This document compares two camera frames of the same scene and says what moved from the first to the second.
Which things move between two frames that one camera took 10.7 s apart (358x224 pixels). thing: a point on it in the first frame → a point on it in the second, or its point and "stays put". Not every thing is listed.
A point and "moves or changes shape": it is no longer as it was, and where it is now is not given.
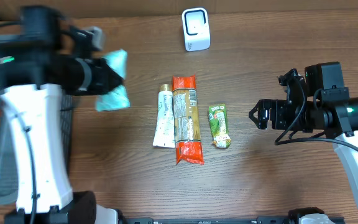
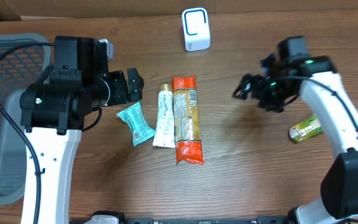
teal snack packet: x=116 y=98 → x=133 y=117
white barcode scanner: x=196 y=29 stays put
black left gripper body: x=97 y=76 → x=123 y=90
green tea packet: x=219 y=126 moves or changes shape
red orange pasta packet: x=188 y=145 stays put
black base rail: x=257 y=219 stays put
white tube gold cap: x=165 y=135 stays put
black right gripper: x=272 y=114 → x=257 y=88
